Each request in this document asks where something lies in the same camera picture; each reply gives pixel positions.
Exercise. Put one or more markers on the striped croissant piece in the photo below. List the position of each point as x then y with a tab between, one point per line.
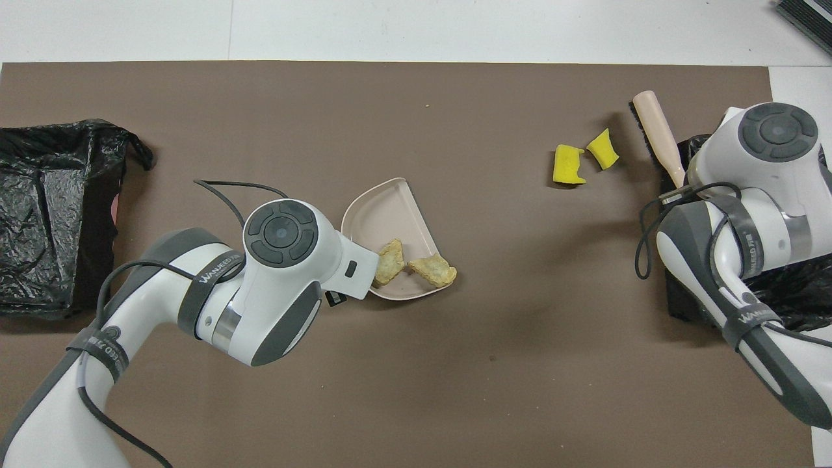
434	270

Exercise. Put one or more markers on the notched yellow sponge piece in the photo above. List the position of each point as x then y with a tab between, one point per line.
567	164

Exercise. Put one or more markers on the beige hand brush black bristles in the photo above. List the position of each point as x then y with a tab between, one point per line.
656	123

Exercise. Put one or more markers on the brown table mat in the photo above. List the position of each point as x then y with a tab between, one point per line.
455	390

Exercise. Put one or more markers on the pale bread piece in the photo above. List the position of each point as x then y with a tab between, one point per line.
390	263

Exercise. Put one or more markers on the black bag lined bin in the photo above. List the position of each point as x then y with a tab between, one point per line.
806	299
52	214

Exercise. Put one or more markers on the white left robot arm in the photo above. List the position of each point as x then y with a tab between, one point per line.
286	273

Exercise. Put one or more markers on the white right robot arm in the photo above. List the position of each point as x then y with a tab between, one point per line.
773	169

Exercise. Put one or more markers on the dark ribbed panel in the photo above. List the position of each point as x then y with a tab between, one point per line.
809	19

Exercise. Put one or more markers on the beige plastic dustpan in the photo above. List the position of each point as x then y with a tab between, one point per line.
377	221

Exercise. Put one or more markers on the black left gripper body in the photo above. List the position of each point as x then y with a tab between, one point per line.
335	299

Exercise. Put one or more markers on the yellow sponge wedge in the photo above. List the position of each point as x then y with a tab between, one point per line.
603	151

